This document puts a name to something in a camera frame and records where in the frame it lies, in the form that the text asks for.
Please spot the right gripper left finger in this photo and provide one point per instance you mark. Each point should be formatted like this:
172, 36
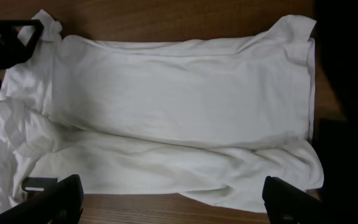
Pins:
51, 201

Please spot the black trousers right side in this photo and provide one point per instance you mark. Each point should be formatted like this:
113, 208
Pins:
337, 31

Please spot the white t-shirt black print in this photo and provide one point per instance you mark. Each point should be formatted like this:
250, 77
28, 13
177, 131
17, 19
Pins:
208, 119

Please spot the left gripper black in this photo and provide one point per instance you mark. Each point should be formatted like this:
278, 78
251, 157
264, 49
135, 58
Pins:
12, 49

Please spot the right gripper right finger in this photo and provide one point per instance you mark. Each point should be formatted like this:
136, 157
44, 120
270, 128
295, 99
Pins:
286, 204

